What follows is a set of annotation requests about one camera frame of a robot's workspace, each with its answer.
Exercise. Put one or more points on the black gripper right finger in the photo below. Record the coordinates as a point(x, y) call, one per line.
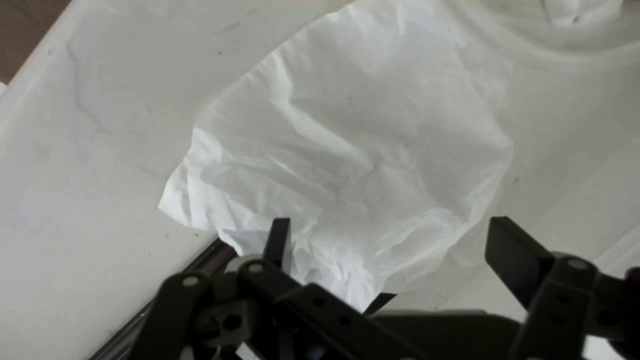
point(573, 307)

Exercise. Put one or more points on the white round base device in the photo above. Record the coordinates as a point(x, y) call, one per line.
point(533, 40)

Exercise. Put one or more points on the white tissue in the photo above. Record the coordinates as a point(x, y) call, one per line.
point(346, 146)

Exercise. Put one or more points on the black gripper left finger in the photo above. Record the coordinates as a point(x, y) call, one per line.
point(313, 326)

